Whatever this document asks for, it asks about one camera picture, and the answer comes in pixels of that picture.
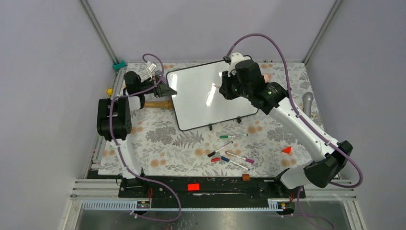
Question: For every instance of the wooden rolling pin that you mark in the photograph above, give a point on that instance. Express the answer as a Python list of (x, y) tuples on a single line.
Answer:
[(168, 104)]

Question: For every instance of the pink whiteboard marker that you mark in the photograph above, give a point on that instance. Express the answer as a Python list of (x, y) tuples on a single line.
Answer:
[(240, 157)]

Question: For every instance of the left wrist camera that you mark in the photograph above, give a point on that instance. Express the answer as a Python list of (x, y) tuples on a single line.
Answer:
[(151, 67)]

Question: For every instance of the small brown block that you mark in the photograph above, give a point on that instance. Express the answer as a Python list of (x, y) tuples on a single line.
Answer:
[(245, 177)]

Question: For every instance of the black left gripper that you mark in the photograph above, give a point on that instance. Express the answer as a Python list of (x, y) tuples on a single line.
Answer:
[(162, 90)]

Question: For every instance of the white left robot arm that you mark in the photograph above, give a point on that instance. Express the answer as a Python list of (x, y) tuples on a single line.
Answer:
[(114, 122)]

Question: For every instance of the teal corner clip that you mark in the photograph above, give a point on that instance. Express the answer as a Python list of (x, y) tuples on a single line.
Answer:
[(119, 65)]

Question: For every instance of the black whiteboard marker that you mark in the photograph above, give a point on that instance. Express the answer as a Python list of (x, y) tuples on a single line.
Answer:
[(214, 152)]

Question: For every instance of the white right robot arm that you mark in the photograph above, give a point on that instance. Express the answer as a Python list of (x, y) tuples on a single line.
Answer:
[(244, 79)]

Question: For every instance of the floral table mat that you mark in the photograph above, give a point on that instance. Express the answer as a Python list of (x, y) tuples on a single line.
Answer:
[(163, 149)]

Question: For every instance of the white black-framed whiteboard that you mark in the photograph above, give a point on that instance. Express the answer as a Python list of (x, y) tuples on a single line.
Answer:
[(197, 103)]

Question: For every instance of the red triangular block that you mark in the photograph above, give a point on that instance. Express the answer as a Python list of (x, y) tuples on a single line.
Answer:
[(287, 150)]

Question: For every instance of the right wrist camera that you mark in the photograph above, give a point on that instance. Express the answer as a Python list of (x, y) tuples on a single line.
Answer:
[(233, 59)]

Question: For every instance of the pink toy handle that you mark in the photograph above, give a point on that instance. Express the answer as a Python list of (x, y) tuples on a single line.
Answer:
[(267, 77)]

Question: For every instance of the green whiteboard marker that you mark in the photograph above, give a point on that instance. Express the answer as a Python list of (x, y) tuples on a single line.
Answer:
[(233, 136)]

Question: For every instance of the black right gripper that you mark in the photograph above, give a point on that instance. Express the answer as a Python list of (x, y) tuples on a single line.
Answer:
[(224, 89)]

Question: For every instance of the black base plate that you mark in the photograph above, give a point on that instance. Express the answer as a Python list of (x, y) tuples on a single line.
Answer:
[(179, 188)]

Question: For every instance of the blue whiteboard marker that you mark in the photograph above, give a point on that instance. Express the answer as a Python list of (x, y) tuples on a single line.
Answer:
[(234, 163)]

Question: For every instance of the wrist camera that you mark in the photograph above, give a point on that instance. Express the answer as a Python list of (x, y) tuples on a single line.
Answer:
[(151, 67), (233, 59)]

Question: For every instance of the white cable duct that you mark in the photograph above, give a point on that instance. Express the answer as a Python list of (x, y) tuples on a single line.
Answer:
[(196, 203)]

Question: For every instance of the grey toy microphone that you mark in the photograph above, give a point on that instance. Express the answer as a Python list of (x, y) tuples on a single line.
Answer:
[(307, 99)]

